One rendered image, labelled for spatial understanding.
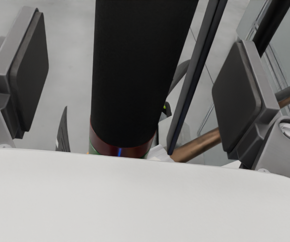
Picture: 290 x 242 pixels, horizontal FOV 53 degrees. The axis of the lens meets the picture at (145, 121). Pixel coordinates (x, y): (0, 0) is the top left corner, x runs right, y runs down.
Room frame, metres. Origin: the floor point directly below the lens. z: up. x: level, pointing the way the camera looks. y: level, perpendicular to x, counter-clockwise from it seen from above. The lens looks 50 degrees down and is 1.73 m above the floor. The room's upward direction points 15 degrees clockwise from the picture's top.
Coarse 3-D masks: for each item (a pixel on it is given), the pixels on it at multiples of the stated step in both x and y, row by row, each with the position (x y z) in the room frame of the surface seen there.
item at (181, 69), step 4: (188, 60) 0.43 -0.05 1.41; (180, 64) 0.47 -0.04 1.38; (184, 64) 0.43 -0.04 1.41; (188, 64) 0.41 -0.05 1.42; (176, 68) 0.47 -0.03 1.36; (180, 68) 0.44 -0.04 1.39; (184, 68) 0.41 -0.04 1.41; (176, 72) 0.44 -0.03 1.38; (180, 72) 0.41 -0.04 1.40; (184, 72) 0.40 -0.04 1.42; (176, 76) 0.41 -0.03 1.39; (180, 76) 0.39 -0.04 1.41; (172, 80) 0.41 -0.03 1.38; (176, 80) 0.39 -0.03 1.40; (172, 84) 0.39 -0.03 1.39; (176, 84) 0.38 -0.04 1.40; (172, 88) 0.37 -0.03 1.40
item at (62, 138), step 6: (66, 108) 0.47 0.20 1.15; (66, 114) 0.45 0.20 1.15; (60, 120) 0.46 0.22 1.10; (66, 120) 0.43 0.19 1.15; (60, 126) 0.44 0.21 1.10; (66, 126) 0.41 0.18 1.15; (60, 132) 0.43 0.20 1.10; (66, 132) 0.39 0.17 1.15; (60, 138) 0.41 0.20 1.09; (66, 138) 0.38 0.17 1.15; (60, 144) 0.40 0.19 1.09; (66, 144) 0.37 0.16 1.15; (60, 150) 0.39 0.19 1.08; (66, 150) 0.36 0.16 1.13
